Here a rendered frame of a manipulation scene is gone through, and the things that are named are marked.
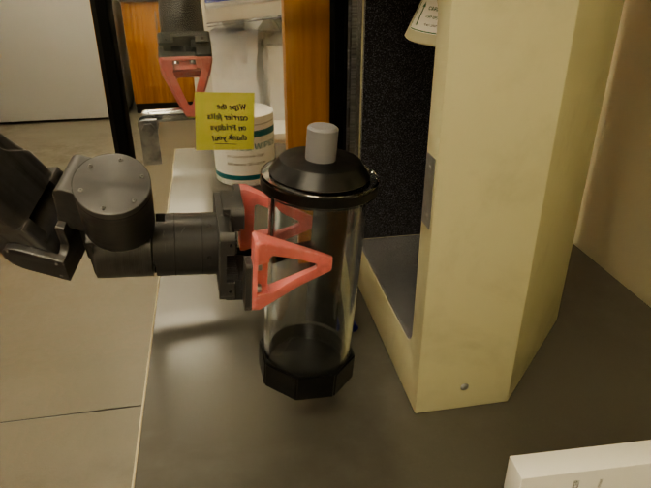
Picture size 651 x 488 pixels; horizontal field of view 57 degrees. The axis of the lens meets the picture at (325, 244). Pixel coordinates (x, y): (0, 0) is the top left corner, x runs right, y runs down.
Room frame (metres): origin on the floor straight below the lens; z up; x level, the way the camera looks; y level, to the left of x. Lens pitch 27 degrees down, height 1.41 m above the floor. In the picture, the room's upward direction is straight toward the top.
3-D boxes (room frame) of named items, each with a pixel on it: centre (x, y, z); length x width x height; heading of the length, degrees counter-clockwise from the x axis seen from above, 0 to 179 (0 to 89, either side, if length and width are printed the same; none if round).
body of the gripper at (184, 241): (0.49, 0.12, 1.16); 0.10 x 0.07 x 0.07; 12
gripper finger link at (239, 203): (0.54, 0.06, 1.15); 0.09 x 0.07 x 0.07; 103
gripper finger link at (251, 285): (0.47, 0.04, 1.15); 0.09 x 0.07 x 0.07; 102
